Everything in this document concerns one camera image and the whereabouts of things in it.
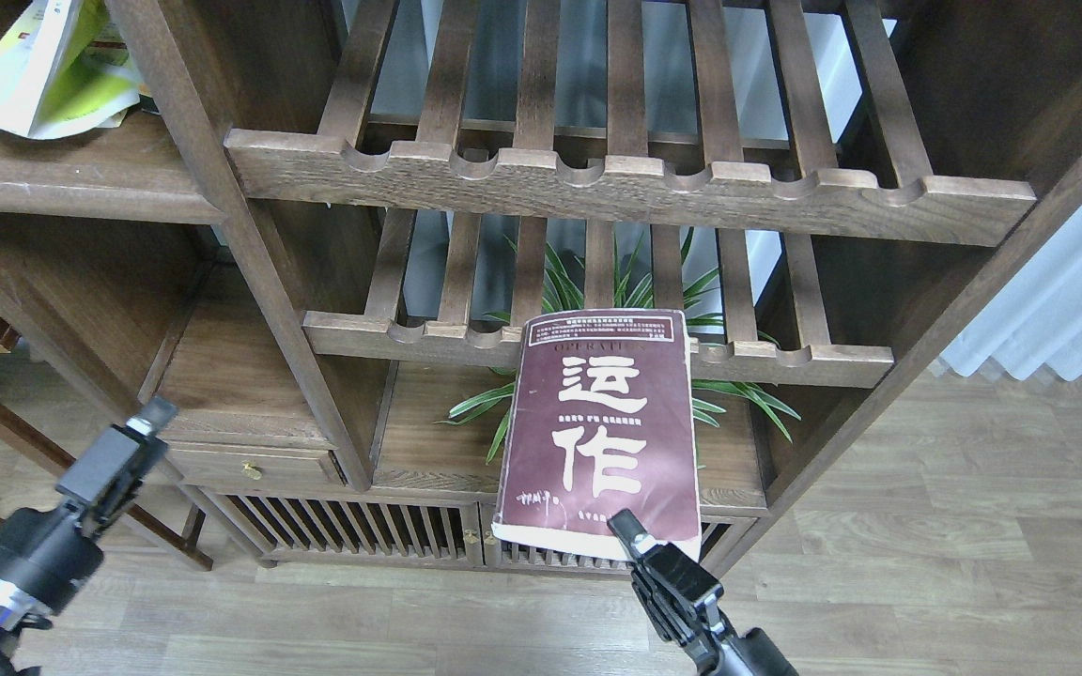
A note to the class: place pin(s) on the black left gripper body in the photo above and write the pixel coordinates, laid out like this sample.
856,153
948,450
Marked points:
46,557

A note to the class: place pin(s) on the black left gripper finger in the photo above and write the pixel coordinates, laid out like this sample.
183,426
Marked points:
143,429

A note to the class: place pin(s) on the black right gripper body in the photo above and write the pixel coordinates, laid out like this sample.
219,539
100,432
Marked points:
682,603

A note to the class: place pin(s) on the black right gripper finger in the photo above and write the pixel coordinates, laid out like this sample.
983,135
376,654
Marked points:
654,549

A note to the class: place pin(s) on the maroon book white characters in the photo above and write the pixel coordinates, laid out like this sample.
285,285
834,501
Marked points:
601,422

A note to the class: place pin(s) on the yellow green cover book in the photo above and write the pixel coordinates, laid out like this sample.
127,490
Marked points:
65,69

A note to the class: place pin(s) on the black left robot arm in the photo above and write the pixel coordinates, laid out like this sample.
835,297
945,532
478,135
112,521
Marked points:
47,556

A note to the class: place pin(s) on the brass drawer knob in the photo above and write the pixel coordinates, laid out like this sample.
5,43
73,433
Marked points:
251,471

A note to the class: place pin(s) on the dark wooden bookshelf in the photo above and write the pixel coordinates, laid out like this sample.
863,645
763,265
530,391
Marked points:
337,225

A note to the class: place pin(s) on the green spider plant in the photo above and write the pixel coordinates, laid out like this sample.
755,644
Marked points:
560,293

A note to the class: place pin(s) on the upright book top left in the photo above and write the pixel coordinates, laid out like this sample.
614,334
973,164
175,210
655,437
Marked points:
146,101

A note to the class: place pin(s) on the white curtain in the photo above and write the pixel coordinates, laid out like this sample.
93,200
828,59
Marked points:
1035,321

